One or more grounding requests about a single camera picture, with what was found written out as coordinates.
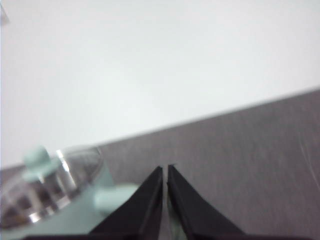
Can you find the glass lid with green knob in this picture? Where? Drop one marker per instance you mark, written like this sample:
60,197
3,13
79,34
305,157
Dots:
37,162

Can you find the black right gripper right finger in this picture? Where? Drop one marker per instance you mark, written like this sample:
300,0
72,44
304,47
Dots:
195,215

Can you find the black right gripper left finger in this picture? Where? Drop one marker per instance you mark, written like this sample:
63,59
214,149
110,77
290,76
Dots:
140,215

